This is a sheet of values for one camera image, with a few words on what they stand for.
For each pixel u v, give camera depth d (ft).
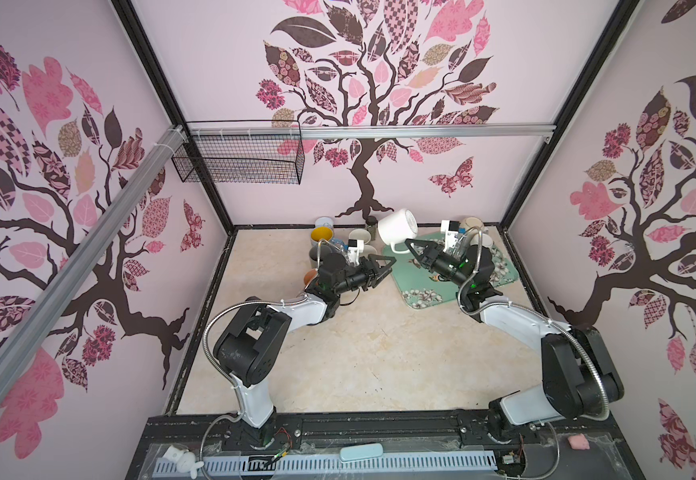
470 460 2.54
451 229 2.44
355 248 2.67
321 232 3.51
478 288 2.21
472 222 3.61
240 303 1.60
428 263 2.33
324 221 3.73
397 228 2.57
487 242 3.39
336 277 2.29
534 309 3.22
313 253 3.28
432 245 2.39
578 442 2.32
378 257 2.55
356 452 2.25
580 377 1.42
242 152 3.11
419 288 3.29
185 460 2.23
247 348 1.58
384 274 2.65
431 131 3.11
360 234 3.47
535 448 2.35
